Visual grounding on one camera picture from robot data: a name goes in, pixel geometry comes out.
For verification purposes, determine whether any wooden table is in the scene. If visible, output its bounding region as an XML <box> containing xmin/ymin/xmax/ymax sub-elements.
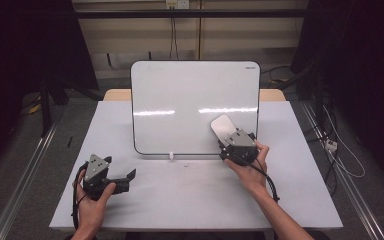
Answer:
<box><xmin>103</xmin><ymin>88</ymin><xmax>287</xmax><ymax>102</ymax></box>

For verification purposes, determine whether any person's left hand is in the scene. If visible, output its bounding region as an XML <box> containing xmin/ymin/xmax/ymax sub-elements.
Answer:
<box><xmin>72</xmin><ymin>169</ymin><xmax>118</xmax><ymax>232</ymax></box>

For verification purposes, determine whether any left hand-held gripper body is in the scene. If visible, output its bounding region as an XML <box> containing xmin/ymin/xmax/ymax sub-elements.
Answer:
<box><xmin>81</xmin><ymin>153</ymin><xmax>131</xmax><ymax>202</ymax></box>

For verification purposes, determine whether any black tripod stand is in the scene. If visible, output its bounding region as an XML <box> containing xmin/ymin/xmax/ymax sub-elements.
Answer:
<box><xmin>19</xmin><ymin>74</ymin><xmax>104</xmax><ymax>138</ymax></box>

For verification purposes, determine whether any white whiteboard eraser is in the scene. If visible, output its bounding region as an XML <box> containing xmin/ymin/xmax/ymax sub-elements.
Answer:
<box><xmin>210</xmin><ymin>114</ymin><xmax>238</xmax><ymax>143</ymax></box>

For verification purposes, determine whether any white whiteboard with black rim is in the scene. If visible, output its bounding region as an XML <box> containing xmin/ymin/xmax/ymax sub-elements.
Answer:
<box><xmin>130</xmin><ymin>60</ymin><xmax>262</xmax><ymax>157</ymax></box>

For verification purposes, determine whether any dark curtain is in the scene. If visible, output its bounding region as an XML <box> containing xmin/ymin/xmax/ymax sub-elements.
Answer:
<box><xmin>0</xmin><ymin>0</ymin><xmax>100</xmax><ymax>181</ymax></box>
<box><xmin>290</xmin><ymin>0</ymin><xmax>384</xmax><ymax>183</ymax></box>

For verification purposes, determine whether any person's right hand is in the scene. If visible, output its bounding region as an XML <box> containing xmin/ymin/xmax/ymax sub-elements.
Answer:
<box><xmin>224</xmin><ymin>140</ymin><xmax>272</xmax><ymax>198</ymax></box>

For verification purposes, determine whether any left hand-held gripper black cable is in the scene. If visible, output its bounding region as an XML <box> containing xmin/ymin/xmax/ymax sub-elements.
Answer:
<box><xmin>71</xmin><ymin>161</ymin><xmax>90</xmax><ymax>232</ymax></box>

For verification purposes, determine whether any white floor cable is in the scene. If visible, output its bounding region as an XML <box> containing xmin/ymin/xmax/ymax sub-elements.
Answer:
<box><xmin>322</xmin><ymin>105</ymin><xmax>367</xmax><ymax>179</ymax></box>

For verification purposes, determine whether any white wall socket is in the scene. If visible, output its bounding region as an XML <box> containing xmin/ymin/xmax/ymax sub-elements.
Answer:
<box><xmin>165</xmin><ymin>0</ymin><xmax>191</xmax><ymax>10</ymax></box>

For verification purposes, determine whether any black horizontal bar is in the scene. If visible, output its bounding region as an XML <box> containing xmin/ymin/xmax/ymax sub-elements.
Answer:
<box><xmin>73</xmin><ymin>8</ymin><xmax>309</xmax><ymax>20</ymax></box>

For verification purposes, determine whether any right hand-held gripper black cable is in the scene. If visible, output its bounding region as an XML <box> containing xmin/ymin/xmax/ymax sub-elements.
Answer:
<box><xmin>233</xmin><ymin>154</ymin><xmax>281</xmax><ymax>204</ymax></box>

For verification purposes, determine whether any aluminium floor rail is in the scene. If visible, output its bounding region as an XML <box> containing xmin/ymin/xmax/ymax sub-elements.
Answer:
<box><xmin>0</xmin><ymin>109</ymin><xmax>66</xmax><ymax>240</ymax></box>
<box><xmin>300</xmin><ymin>100</ymin><xmax>384</xmax><ymax>240</ymax></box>

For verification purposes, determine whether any black hanging wall cable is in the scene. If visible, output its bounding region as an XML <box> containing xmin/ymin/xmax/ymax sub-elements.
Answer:
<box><xmin>169</xmin><ymin>8</ymin><xmax>178</xmax><ymax>61</ymax></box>

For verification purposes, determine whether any black metal stand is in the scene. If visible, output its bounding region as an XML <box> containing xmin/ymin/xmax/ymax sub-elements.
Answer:
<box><xmin>277</xmin><ymin>61</ymin><xmax>326</xmax><ymax>129</ymax></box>

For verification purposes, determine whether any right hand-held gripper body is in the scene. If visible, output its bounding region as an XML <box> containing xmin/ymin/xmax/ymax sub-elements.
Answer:
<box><xmin>218</xmin><ymin>129</ymin><xmax>260</xmax><ymax>167</ymax></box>

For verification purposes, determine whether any hand-held gripper black cable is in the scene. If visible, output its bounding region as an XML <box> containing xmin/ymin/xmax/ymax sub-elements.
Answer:
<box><xmin>233</xmin><ymin>154</ymin><xmax>281</xmax><ymax>204</ymax></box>
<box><xmin>71</xmin><ymin>161</ymin><xmax>90</xmax><ymax>232</ymax></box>

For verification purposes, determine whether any white power strip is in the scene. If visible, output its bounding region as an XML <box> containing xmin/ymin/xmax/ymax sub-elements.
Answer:
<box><xmin>324</xmin><ymin>139</ymin><xmax>339</xmax><ymax>153</ymax></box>

